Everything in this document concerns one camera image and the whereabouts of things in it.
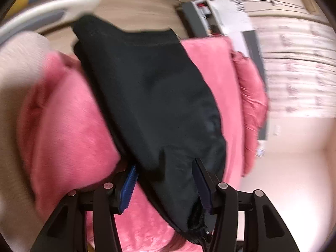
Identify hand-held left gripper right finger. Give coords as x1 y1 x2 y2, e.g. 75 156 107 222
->
192 158 301 252

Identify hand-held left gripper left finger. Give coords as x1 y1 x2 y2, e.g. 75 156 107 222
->
31 164 138 252

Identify black pants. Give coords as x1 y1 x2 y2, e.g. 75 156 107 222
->
71 14 228 244

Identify pink fleece blanket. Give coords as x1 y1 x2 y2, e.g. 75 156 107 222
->
17 35 253 252

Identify pink duvet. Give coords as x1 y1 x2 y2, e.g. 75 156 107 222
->
230 51 270 178

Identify grey headboard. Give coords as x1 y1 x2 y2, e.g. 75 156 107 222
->
242 30 268 141

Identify beige cloth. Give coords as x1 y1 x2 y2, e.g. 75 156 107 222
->
0 30 87 252

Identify ship print curtain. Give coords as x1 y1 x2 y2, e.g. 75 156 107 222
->
252 18 336 117

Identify white flower print nightstand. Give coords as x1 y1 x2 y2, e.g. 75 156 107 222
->
182 0 256 39

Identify black cable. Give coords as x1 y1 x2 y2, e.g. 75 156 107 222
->
243 0 322 18

